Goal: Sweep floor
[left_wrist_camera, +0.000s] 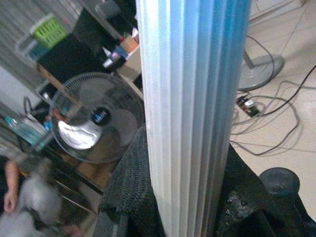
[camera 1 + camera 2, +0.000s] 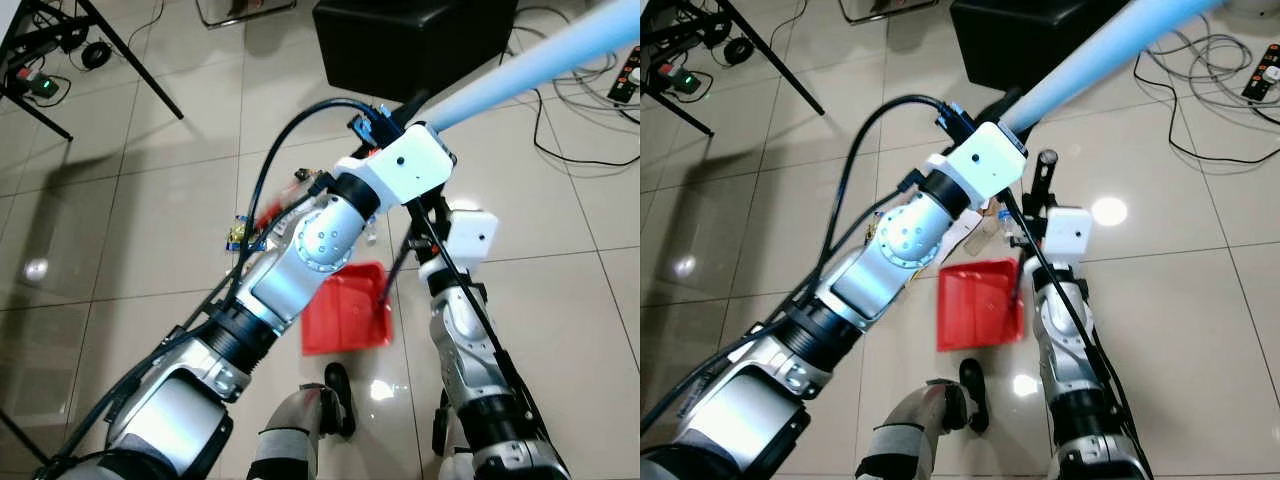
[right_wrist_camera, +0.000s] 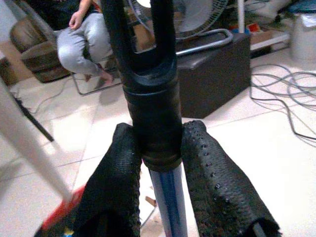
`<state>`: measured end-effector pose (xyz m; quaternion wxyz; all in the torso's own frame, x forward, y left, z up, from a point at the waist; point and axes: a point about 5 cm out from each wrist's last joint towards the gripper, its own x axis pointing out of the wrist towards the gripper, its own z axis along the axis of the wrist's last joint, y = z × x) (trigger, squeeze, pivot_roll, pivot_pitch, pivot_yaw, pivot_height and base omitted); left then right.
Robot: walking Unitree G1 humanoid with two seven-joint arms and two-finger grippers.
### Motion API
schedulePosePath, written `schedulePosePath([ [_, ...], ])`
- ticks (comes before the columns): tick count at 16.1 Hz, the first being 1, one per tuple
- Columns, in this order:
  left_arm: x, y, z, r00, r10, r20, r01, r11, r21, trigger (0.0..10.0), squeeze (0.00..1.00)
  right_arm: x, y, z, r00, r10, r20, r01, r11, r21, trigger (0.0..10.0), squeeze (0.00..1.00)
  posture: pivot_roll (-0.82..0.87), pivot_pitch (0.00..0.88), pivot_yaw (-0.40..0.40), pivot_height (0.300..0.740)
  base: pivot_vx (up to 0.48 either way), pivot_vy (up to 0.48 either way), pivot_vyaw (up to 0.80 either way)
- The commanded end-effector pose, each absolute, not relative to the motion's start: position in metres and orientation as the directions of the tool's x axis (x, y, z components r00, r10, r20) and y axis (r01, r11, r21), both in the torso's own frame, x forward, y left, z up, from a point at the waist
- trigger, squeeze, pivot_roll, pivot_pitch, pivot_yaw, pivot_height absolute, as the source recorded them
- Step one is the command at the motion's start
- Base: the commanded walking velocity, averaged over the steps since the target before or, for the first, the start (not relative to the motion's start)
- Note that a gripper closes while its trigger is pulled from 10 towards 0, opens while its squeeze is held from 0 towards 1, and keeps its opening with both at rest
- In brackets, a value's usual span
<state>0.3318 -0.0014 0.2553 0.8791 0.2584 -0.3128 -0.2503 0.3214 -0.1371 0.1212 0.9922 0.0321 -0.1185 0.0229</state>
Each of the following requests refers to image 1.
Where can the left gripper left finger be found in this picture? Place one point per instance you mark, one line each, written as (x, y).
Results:
(130, 177)

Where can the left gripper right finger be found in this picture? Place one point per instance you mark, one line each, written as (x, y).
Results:
(242, 197)

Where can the dark floor fan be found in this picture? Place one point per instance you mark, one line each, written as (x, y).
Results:
(98, 116)

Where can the black power strip white plug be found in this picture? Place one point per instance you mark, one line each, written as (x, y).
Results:
(248, 106)

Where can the teal water bottle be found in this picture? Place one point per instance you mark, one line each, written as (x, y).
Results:
(27, 130)

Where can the seated person in grey trousers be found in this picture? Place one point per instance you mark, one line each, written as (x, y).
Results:
(11, 177)

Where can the grey round fan base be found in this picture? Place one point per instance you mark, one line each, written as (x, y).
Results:
(261, 71)

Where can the orange brown cardboard box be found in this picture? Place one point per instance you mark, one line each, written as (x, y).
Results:
(128, 44)

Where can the dark cluttered desk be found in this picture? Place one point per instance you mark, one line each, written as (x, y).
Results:
(69, 56)

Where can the green plastic basket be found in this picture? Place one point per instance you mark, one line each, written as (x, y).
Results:
(49, 32)

